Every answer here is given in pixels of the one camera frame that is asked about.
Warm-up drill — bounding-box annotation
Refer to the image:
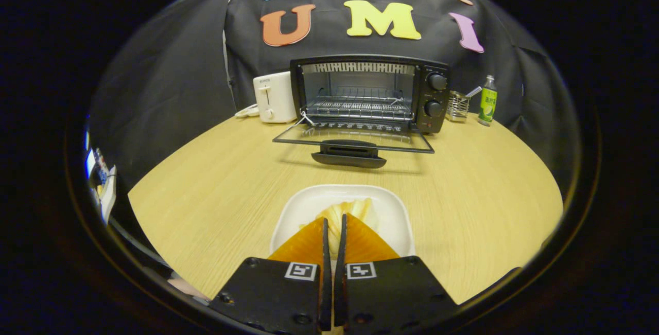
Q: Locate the white pop-up toaster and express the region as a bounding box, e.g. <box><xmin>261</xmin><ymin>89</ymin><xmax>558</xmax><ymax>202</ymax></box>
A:
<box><xmin>253</xmin><ymin>71</ymin><xmax>298</xmax><ymax>124</ymax></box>

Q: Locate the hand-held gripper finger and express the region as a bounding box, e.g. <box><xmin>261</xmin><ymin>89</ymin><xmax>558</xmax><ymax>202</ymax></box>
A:
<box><xmin>334</xmin><ymin>214</ymin><xmax>459</xmax><ymax>335</ymax></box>
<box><xmin>209</xmin><ymin>215</ymin><xmax>333</xmax><ymax>335</ymax></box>

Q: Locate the golden bread roll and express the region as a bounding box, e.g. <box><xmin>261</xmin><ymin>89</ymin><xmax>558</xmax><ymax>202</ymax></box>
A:
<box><xmin>315</xmin><ymin>197</ymin><xmax>379</xmax><ymax>258</ymax></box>

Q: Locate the wire mesh utensil holder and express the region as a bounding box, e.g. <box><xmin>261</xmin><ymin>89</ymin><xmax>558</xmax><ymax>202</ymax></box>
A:
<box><xmin>445</xmin><ymin>91</ymin><xmax>470</xmax><ymax>122</ymax></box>

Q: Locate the white and blue clutter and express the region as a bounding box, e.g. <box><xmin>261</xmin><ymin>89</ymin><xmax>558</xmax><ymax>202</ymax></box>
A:
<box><xmin>84</xmin><ymin>129</ymin><xmax>118</xmax><ymax>225</ymax></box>

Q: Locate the black toaster oven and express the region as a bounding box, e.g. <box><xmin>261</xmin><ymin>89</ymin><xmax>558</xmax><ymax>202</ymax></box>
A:
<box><xmin>272</xmin><ymin>55</ymin><xmax>451</xmax><ymax>169</ymax></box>

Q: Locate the black backdrop cloth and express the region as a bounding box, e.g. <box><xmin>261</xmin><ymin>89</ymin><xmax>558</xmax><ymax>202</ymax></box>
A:
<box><xmin>86</xmin><ymin>0</ymin><xmax>580</xmax><ymax>197</ymax></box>

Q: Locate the green label drink bottle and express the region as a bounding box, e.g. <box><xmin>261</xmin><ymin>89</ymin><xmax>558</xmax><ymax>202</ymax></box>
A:
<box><xmin>477</xmin><ymin>75</ymin><xmax>498</xmax><ymax>127</ymax></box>

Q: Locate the white plate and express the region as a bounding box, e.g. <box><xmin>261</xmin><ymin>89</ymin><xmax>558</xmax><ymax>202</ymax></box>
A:
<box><xmin>269</xmin><ymin>184</ymin><xmax>416</xmax><ymax>258</ymax></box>

